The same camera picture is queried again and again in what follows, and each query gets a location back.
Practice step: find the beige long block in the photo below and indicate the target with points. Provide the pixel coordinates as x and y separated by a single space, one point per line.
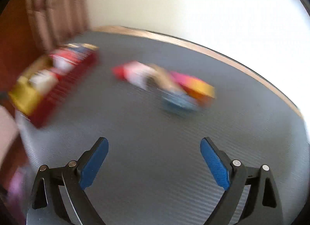
164 81

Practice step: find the yellow striped cube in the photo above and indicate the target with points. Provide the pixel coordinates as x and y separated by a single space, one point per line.
201 91

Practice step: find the red gold tin tray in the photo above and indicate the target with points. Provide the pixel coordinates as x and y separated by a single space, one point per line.
45 84

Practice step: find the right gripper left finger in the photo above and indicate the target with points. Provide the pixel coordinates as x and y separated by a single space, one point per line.
46 205

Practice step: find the pink eraser block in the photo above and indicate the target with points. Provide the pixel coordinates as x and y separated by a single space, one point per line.
183 80

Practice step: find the grey honeycomb table mat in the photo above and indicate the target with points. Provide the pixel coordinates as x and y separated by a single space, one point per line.
154 172

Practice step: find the red flat block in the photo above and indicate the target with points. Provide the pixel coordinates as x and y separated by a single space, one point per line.
119 72

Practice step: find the white eraser block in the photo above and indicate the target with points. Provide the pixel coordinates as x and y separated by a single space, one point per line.
137 74

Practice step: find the beige tufted sofa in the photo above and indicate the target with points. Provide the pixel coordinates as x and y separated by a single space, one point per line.
54 22

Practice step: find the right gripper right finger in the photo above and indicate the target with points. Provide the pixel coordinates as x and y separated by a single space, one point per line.
263 204

